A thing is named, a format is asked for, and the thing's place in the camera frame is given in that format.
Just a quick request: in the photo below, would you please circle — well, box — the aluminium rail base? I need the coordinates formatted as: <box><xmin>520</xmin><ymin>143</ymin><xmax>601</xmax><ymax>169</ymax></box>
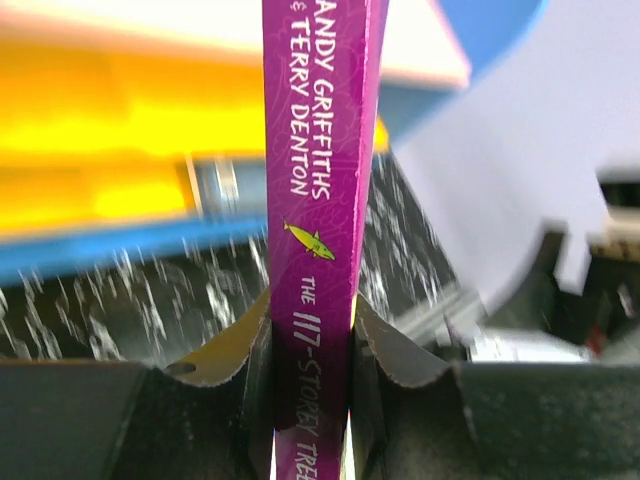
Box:
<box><xmin>394</xmin><ymin>284</ymin><xmax>486</xmax><ymax>346</ymax></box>

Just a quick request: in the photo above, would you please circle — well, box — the Nineteen Eighty-Four grey-blue book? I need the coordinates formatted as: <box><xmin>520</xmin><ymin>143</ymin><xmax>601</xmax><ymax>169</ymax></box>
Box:
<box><xmin>186</xmin><ymin>156</ymin><xmax>267</xmax><ymax>218</ymax></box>

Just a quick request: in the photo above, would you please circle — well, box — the blue pink yellow bookshelf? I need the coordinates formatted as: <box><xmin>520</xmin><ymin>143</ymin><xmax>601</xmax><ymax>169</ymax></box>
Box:
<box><xmin>0</xmin><ymin>0</ymin><xmax>551</xmax><ymax>286</ymax></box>

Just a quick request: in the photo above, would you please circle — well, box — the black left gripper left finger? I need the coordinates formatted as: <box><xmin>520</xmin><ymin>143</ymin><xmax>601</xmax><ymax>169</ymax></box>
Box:
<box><xmin>1</xmin><ymin>294</ymin><xmax>273</xmax><ymax>479</ymax></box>

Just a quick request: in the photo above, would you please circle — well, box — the purple 117-Storey Treehouse book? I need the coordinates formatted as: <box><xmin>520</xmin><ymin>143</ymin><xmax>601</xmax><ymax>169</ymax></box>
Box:
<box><xmin>262</xmin><ymin>1</ymin><xmax>388</xmax><ymax>479</ymax></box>

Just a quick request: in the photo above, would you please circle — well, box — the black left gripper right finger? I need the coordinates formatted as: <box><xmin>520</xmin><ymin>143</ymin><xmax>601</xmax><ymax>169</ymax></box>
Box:
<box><xmin>350</xmin><ymin>300</ymin><xmax>639</xmax><ymax>479</ymax></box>

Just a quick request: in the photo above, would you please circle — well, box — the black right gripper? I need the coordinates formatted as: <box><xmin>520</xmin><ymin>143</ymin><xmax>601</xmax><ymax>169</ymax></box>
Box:
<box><xmin>479</xmin><ymin>164</ymin><xmax>640</xmax><ymax>361</ymax></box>

